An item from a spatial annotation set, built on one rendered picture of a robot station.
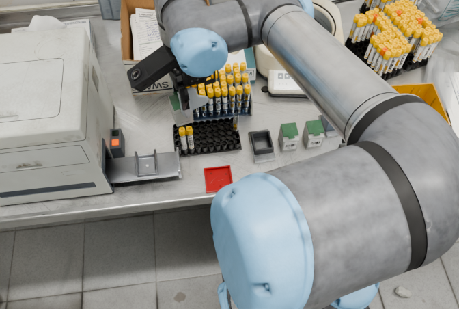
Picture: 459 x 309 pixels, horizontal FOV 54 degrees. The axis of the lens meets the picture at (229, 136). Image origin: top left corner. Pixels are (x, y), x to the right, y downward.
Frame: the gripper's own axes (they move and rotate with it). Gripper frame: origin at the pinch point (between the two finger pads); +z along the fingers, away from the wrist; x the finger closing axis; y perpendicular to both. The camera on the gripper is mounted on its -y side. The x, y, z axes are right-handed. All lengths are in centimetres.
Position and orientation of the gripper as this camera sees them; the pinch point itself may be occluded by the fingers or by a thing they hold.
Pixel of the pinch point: (180, 104)
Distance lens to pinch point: 98.2
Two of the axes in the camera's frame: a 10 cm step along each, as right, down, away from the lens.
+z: 0.0, 5.2, 8.5
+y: 9.4, -3.0, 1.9
